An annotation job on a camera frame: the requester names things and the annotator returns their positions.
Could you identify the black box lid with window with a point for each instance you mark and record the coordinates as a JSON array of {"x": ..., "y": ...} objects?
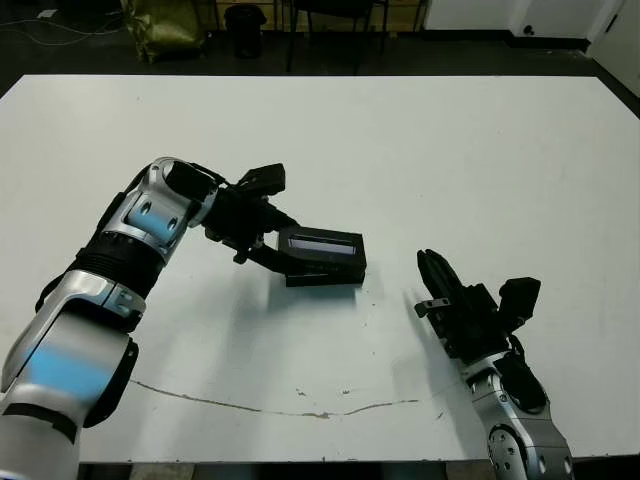
[{"x": 325, "y": 260}]

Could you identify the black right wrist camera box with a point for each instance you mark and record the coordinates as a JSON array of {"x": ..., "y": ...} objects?
[{"x": 522, "y": 300}]

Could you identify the black chair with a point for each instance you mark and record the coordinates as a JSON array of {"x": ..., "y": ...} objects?
[{"x": 330, "y": 7}]

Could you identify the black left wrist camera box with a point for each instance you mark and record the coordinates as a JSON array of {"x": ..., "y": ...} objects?
[{"x": 265, "y": 177}]

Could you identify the black trash bin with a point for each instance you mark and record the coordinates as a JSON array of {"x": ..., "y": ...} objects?
[{"x": 244, "y": 32}]

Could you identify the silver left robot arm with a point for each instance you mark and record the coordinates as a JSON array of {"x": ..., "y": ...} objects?
[{"x": 65, "y": 360}]

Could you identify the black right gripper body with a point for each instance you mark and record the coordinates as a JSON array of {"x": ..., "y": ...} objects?
[{"x": 470, "y": 325}]

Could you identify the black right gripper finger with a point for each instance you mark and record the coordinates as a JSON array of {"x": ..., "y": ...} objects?
[
  {"x": 450, "y": 280},
  {"x": 431, "y": 277}
]

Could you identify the white paper sheet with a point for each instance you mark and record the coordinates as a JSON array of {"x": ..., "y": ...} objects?
[{"x": 46, "y": 14}]

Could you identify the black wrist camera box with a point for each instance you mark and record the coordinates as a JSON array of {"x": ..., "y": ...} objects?
[
  {"x": 522, "y": 300},
  {"x": 265, "y": 177}
]

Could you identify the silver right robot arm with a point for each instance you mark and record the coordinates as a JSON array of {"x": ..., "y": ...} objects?
[{"x": 520, "y": 440}]

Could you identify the large crinkled plastic bag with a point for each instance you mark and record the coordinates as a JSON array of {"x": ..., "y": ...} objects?
[{"x": 167, "y": 25}]

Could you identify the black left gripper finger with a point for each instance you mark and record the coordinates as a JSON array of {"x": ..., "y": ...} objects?
[
  {"x": 281, "y": 222},
  {"x": 270, "y": 261}
]

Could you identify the black box with white insert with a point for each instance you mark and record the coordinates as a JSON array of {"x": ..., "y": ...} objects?
[{"x": 325, "y": 281}]

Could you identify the black round door stopper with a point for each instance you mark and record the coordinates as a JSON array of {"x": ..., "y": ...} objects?
[{"x": 528, "y": 30}]

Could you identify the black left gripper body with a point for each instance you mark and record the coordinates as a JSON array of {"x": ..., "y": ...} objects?
[{"x": 240, "y": 220}]

